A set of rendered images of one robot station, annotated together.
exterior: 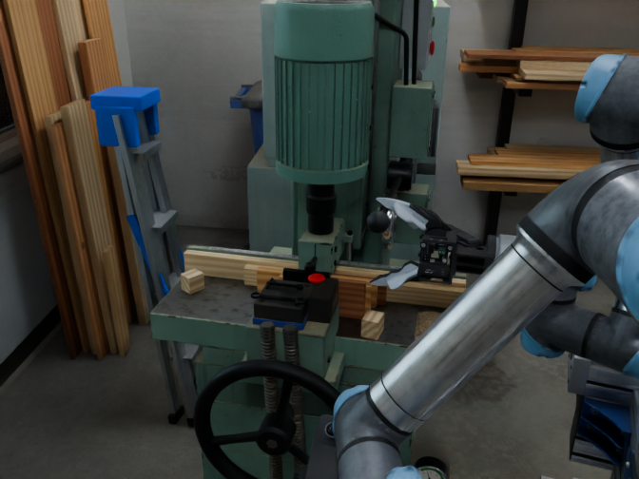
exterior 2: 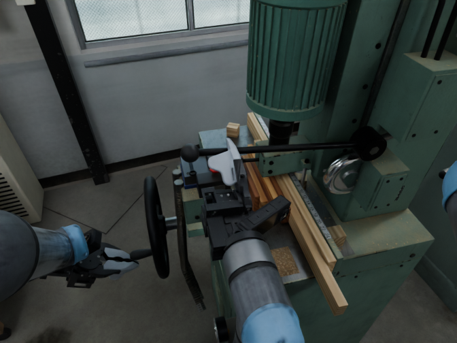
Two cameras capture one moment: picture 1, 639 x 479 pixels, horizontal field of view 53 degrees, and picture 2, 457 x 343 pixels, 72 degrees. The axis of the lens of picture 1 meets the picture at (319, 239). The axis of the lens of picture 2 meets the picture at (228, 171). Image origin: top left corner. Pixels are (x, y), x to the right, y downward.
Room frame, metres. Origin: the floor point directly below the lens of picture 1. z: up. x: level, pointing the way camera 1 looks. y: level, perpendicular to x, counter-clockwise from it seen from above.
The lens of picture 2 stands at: (0.78, -0.52, 1.52)
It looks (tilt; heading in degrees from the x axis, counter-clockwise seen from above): 42 degrees down; 64
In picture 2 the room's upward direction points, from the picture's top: straight up
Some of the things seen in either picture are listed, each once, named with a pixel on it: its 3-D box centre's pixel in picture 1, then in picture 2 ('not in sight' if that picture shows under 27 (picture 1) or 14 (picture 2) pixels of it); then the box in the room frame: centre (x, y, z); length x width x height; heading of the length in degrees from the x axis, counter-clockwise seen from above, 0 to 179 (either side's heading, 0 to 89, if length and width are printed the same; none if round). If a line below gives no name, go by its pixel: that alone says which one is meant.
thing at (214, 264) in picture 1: (319, 276); (280, 175); (1.19, 0.00, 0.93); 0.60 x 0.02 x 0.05; 78
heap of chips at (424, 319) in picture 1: (435, 322); (273, 261); (1.03, -0.22, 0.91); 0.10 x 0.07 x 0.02; 168
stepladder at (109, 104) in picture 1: (159, 263); not in sight; (1.94, 0.54, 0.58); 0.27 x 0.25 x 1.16; 82
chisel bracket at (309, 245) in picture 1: (323, 247); (283, 158); (1.19, -0.01, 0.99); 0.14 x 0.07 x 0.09; 168
